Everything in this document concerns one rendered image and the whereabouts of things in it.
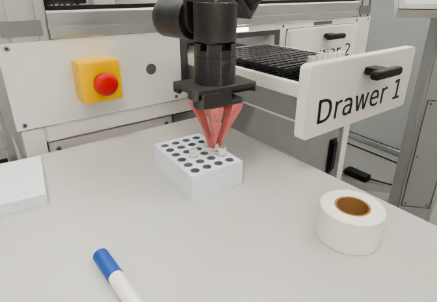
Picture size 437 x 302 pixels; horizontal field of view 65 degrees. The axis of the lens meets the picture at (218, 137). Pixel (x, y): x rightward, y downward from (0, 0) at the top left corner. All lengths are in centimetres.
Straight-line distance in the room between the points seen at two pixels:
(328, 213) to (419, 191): 139
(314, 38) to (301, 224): 65
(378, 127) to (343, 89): 207
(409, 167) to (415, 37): 98
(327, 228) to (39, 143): 51
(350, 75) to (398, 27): 192
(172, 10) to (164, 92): 28
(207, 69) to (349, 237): 26
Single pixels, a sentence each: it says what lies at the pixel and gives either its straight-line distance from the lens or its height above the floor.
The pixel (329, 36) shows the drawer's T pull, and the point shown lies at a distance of 99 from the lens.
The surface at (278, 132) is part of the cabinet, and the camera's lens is 102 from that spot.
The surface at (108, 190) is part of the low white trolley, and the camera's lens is 51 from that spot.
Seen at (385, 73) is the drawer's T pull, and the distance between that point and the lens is 57.
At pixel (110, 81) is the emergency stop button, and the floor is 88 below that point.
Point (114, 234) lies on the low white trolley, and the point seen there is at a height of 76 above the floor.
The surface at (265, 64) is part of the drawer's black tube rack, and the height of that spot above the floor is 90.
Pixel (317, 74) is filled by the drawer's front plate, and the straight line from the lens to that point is 50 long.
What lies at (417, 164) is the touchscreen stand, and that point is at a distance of 170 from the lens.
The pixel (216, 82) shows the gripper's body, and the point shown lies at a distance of 46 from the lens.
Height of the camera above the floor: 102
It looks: 23 degrees down
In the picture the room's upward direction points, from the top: straight up
